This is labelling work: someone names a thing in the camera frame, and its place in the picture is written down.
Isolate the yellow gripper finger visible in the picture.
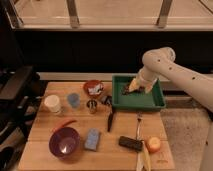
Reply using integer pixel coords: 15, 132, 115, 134
128, 78, 139, 92
145, 84, 153, 93

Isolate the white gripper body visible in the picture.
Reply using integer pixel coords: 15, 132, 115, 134
136, 67, 157, 87

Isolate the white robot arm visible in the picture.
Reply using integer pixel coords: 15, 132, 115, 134
128, 47, 213, 171

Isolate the green plastic tray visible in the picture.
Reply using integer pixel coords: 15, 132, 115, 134
112, 75, 166, 111

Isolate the small dark object by tray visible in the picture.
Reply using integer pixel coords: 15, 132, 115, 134
101, 95, 112, 105

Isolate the silver fork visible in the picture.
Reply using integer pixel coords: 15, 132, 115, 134
136, 113, 142, 140

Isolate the red bowl with white contents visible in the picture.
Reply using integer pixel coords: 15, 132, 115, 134
83, 80, 104, 98

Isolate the small metal cup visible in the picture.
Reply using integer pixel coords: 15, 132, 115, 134
86, 99, 97, 114

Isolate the red apple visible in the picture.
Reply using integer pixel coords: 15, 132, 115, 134
146, 137, 161, 153

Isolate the blue plastic cup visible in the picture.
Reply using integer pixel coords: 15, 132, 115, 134
67, 93, 80, 108

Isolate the blue sponge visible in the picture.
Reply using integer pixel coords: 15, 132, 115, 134
84, 128, 100, 151

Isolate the yellow banana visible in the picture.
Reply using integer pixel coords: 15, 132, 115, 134
136, 140, 151, 171

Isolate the white cup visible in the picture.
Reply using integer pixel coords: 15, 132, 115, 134
44, 95, 62, 114

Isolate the purple bowl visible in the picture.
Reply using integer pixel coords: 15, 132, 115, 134
49, 127, 80, 158

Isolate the black chair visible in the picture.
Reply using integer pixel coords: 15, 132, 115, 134
0, 65, 41, 171

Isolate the black handled knife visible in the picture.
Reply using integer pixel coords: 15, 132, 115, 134
107, 107, 115, 132

